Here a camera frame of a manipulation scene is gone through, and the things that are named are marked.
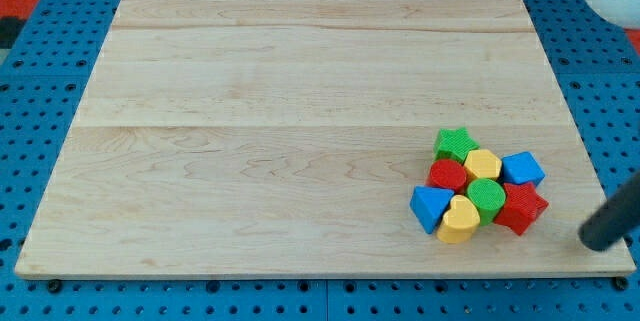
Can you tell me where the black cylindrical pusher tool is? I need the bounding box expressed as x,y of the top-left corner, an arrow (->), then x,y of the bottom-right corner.
578,172 -> 639,252

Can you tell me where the yellow heart block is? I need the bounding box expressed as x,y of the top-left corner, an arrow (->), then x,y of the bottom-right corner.
436,195 -> 480,244

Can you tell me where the red star block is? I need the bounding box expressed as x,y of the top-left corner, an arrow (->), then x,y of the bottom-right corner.
493,182 -> 549,236

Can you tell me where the blue cube block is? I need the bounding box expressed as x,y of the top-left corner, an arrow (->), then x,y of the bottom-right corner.
501,151 -> 546,186

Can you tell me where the green cylinder block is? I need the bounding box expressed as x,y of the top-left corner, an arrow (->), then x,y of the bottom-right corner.
466,178 -> 506,226

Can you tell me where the yellow hexagon block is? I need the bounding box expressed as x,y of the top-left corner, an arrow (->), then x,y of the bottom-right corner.
464,149 -> 502,182

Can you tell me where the red cylinder block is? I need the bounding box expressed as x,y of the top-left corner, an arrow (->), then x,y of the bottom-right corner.
425,159 -> 467,194

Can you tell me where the green star block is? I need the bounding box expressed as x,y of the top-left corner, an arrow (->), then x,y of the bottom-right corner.
433,127 -> 480,164

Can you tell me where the blue triangle block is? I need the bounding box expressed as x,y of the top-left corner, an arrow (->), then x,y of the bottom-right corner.
409,186 -> 454,234

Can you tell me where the wooden board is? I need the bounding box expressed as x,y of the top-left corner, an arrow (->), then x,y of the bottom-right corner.
15,0 -> 635,280

